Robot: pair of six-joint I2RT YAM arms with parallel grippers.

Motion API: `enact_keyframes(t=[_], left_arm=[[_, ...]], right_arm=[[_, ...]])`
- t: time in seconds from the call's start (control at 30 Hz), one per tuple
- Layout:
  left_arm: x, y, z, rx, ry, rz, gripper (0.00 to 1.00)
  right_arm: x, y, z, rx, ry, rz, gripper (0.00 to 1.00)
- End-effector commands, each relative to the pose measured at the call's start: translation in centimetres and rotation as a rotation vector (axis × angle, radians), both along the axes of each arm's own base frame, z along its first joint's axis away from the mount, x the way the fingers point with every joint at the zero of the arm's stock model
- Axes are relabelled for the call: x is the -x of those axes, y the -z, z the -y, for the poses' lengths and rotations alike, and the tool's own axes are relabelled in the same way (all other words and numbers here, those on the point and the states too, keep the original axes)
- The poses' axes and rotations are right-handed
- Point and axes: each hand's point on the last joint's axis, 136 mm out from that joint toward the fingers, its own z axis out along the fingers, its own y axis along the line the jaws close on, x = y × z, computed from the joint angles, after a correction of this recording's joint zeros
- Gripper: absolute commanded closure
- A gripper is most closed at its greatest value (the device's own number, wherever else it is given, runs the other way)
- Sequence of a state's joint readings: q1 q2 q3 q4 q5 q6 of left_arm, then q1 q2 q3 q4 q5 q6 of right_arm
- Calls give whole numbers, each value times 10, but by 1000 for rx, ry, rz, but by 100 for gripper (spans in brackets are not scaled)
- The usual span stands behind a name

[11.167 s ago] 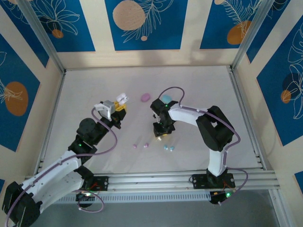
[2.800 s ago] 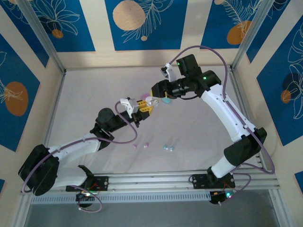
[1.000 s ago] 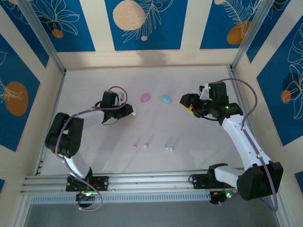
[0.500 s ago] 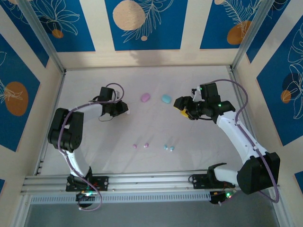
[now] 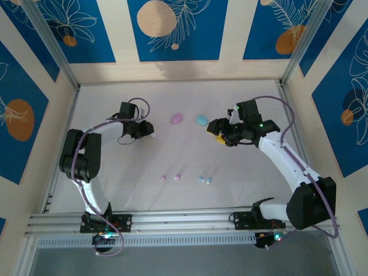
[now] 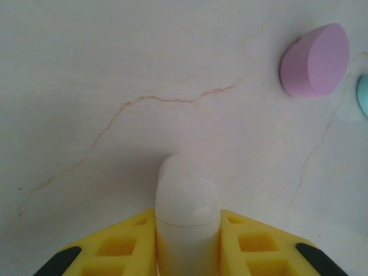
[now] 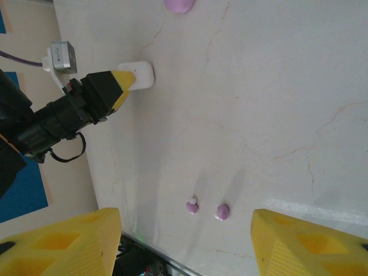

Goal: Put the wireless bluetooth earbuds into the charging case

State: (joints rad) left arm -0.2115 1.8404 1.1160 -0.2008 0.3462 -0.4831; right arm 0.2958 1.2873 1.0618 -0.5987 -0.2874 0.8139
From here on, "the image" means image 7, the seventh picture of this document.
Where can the purple earbud charging case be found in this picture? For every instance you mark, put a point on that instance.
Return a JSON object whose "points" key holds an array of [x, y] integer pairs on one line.
{"points": [[178, 5]]}

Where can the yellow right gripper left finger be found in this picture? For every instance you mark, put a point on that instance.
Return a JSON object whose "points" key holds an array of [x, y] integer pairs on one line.
{"points": [[57, 244]]}

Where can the purple earbud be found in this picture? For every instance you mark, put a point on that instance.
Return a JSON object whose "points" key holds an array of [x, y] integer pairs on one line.
{"points": [[222, 212], [192, 207]]}

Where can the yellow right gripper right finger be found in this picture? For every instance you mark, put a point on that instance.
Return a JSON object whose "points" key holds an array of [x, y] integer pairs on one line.
{"points": [[302, 247]]}

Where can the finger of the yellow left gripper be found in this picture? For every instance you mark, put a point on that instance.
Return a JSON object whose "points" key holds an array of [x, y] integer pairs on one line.
{"points": [[126, 79], [100, 92]]}

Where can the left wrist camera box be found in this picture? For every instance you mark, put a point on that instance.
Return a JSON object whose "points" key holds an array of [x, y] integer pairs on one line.
{"points": [[61, 57]]}

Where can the white earbud charging case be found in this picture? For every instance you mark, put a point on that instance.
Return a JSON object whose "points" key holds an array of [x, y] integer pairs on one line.
{"points": [[143, 77]]}

